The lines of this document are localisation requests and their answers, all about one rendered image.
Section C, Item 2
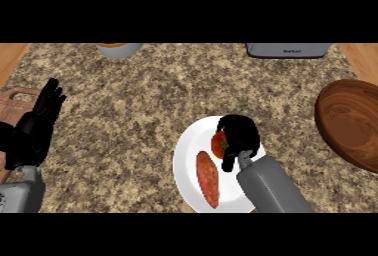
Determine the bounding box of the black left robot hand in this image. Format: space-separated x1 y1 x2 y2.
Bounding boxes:
0 77 69 171

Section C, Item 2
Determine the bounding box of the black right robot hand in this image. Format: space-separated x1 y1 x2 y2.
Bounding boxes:
216 114 262 173

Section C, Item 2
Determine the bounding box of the red tomato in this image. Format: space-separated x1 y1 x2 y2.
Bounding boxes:
210 130 230 160

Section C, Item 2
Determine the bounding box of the white plate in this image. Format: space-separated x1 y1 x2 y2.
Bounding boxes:
173 115 268 214

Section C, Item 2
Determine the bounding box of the brown wooden bowl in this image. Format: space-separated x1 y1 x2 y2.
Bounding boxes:
315 78 378 174

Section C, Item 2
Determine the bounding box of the wooden cutting board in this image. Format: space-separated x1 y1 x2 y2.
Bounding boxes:
0 87 42 185

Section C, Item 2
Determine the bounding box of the orange sweet potato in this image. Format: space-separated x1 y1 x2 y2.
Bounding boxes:
196 150 222 210

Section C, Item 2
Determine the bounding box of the grey appliance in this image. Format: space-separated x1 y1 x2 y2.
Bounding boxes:
246 42 334 60

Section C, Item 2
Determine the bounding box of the grey cup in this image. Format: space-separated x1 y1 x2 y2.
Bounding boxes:
95 42 145 60

